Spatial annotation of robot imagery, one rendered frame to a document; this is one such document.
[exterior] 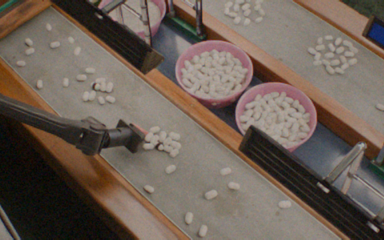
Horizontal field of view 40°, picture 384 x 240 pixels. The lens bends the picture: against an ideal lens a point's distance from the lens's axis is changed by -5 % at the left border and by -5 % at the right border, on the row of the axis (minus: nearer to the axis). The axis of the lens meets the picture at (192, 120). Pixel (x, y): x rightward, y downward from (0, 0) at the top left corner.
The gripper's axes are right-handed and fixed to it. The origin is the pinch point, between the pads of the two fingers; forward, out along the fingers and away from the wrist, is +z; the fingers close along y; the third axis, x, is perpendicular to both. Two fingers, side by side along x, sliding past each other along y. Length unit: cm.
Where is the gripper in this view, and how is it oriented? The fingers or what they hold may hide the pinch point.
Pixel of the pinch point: (145, 133)
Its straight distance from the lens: 178.8
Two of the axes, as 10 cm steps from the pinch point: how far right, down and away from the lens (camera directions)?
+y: -7.0, -5.6, 4.4
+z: 5.7, -0.6, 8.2
